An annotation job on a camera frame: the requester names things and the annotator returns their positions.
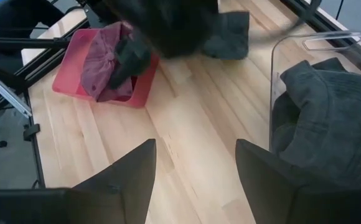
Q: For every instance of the grey ribbed knit beanie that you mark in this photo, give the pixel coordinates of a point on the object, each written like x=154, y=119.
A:
x=330, y=121

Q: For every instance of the black frame clamp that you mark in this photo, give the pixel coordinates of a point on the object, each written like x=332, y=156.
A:
x=31, y=131

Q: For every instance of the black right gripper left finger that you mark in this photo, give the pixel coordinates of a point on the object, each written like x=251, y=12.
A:
x=127, y=183

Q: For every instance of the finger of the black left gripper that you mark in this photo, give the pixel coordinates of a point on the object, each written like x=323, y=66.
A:
x=121, y=76
x=134, y=49

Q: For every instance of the aluminium rail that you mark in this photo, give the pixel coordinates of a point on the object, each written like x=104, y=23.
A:
x=7, y=95

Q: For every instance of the clear plastic bin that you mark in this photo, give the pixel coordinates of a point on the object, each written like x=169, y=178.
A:
x=292, y=53

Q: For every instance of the pink plastic tray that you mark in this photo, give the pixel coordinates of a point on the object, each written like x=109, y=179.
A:
x=68, y=77

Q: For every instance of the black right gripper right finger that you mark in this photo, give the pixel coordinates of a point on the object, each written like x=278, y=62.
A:
x=261, y=177

